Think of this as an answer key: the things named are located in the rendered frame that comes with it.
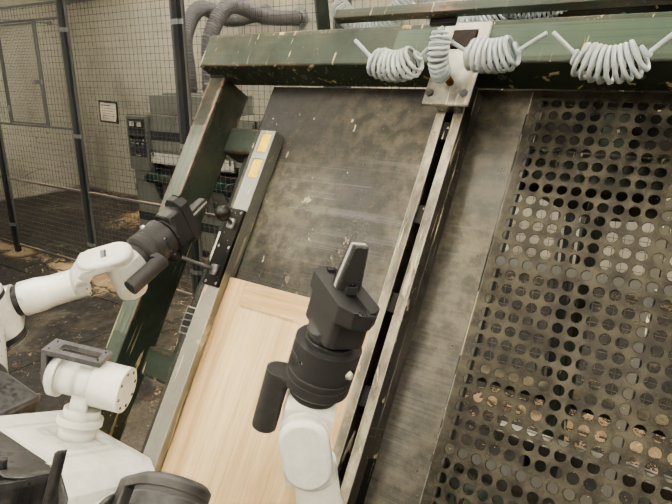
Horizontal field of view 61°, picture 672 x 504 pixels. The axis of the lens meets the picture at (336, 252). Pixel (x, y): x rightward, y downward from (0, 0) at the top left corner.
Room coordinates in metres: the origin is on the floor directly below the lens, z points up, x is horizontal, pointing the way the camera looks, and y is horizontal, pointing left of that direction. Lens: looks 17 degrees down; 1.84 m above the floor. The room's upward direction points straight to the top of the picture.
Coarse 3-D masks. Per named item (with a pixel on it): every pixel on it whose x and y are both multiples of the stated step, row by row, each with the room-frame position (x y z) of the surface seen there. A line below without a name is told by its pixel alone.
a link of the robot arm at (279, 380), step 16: (272, 368) 0.67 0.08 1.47; (288, 368) 0.66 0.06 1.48; (272, 384) 0.66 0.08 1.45; (288, 384) 0.65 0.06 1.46; (304, 384) 0.63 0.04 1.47; (272, 400) 0.66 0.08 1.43; (288, 400) 0.65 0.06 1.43; (304, 400) 0.63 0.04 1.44; (320, 400) 0.63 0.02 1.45; (336, 400) 0.64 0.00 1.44; (256, 416) 0.67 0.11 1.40; (272, 416) 0.66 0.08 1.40; (320, 416) 0.64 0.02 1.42
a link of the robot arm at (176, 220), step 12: (168, 204) 1.27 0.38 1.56; (180, 204) 1.25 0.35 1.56; (156, 216) 1.25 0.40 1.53; (168, 216) 1.23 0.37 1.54; (180, 216) 1.25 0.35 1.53; (192, 216) 1.28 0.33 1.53; (144, 228) 1.20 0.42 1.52; (156, 228) 1.20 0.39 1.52; (168, 228) 1.23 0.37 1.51; (180, 228) 1.25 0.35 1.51; (192, 228) 1.27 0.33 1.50; (156, 240) 1.18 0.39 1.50; (168, 240) 1.20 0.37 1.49; (180, 240) 1.25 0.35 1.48; (192, 240) 1.29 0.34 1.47; (168, 252) 1.20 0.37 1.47
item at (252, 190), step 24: (264, 168) 1.43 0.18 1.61; (240, 192) 1.41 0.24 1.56; (264, 192) 1.43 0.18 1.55; (240, 240) 1.35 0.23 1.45; (216, 288) 1.29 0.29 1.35; (216, 312) 1.27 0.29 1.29; (192, 336) 1.24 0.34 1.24; (192, 360) 1.20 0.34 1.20; (168, 384) 1.20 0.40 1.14; (168, 408) 1.16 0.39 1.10; (168, 432) 1.13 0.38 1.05
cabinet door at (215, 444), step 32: (256, 288) 1.26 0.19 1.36; (224, 320) 1.25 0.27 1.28; (256, 320) 1.21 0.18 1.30; (288, 320) 1.17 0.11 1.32; (224, 352) 1.20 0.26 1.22; (256, 352) 1.16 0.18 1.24; (288, 352) 1.13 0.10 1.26; (192, 384) 1.19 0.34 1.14; (224, 384) 1.15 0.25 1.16; (256, 384) 1.12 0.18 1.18; (352, 384) 1.02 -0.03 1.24; (192, 416) 1.14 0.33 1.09; (224, 416) 1.11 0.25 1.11; (192, 448) 1.10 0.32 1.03; (224, 448) 1.07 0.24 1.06; (256, 448) 1.03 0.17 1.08; (224, 480) 1.02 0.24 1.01; (256, 480) 0.99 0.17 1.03
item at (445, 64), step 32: (448, 32) 1.12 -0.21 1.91; (480, 32) 1.23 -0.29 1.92; (448, 64) 1.13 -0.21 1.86; (448, 96) 1.18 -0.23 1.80; (480, 96) 1.26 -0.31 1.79; (448, 128) 1.19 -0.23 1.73; (448, 160) 1.14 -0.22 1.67; (416, 192) 1.13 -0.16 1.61; (448, 192) 1.14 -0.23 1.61; (416, 224) 1.11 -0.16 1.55; (416, 256) 1.05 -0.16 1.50; (384, 288) 1.05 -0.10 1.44; (416, 288) 1.04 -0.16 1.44; (384, 320) 1.02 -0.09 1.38; (416, 320) 1.04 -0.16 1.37; (384, 352) 0.97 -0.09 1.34; (384, 384) 0.94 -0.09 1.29; (352, 416) 0.93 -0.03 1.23; (384, 416) 0.95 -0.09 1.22; (352, 448) 0.93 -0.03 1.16; (352, 480) 0.86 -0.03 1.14
